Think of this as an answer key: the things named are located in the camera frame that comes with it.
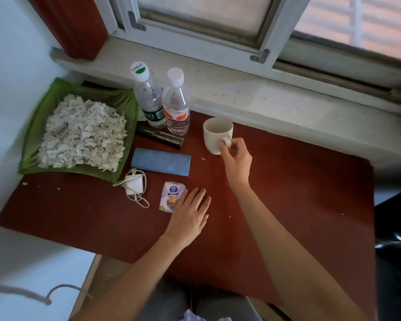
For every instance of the printed tissue packet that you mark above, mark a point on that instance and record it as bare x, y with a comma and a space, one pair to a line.
171, 196

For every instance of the green glass tray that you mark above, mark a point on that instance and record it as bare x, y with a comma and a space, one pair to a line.
127, 103

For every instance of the person's left forearm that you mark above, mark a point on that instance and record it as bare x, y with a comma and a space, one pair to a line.
130, 284

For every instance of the red wooden window trim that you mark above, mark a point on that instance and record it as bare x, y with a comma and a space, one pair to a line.
73, 26

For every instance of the person's left hand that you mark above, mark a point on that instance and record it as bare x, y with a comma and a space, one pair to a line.
187, 220

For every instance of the black leather office chair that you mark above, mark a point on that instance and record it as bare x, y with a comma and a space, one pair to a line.
394, 257

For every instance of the person's right forearm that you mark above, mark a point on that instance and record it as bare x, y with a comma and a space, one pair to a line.
294, 264

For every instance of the clear bottle red label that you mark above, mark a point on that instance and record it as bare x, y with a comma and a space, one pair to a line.
176, 106

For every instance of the person's grey trousers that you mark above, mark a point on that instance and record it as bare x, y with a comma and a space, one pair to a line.
173, 304

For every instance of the blue soft case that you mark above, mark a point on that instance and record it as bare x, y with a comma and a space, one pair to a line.
162, 162

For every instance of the clear bottle green label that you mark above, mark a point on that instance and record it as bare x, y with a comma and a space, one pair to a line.
150, 100

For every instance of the person's right hand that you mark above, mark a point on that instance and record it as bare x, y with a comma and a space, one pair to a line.
237, 163

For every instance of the white ceramic mug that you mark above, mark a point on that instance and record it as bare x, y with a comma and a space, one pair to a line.
215, 135

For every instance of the red wooden desk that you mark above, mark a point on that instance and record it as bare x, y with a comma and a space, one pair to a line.
287, 197

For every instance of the white framed window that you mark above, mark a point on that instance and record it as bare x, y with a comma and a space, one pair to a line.
270, 36

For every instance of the dark metal tube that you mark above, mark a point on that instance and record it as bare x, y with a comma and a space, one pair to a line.
160, 136

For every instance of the person's blue checked shirt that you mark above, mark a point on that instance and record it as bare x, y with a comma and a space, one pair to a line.
193, 315

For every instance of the pile of white dried slices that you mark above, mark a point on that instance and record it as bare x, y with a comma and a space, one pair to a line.
82, 133

